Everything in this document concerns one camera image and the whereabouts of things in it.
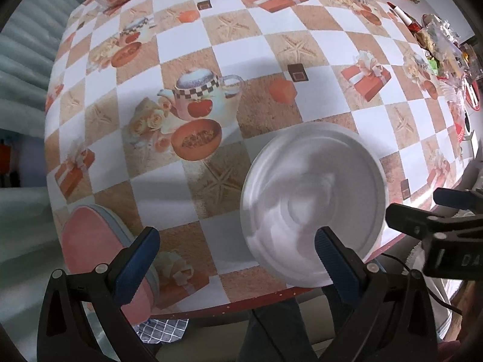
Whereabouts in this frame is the white plate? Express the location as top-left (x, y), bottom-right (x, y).
top-left (240, 122), bottom-right (387, 288)

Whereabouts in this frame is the pile of snack packets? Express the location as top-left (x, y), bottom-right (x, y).
top-left (414, 13), bottom-right (483, 81)

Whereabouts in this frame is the pink plate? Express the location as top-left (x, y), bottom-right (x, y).
top-left (61, 204), bottom-right (155, 324)

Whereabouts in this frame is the black cable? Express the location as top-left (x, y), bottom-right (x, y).
top-left (380, 253), bottom-right (464, 314)

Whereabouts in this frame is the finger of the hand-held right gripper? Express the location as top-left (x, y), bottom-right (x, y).
top-left (433, 187), bottom-right (483, 216)
top-left (385, 203), bottom-right (483, 241)

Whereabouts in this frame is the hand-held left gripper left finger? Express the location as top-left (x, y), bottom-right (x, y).
top-left (37, 226), bottom-right (161, 362)

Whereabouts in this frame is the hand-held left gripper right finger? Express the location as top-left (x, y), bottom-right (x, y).
top-left (315, 227), bottom-right (438, 362)

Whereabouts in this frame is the red round tray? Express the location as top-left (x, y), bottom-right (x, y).
top-left (464, 79), bottom-right (483, 112)

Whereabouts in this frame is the blue checkered cloth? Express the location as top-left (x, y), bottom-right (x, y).
top-left (138, 317), bottom-right (189, 345)

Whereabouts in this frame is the checkered printed tablecloth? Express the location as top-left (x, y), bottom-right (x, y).
top-left (44, 0), bottom-right (477, 316)

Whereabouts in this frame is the red and white marker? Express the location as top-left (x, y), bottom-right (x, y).
top-left (387, 2), bottom-right (416, 28)

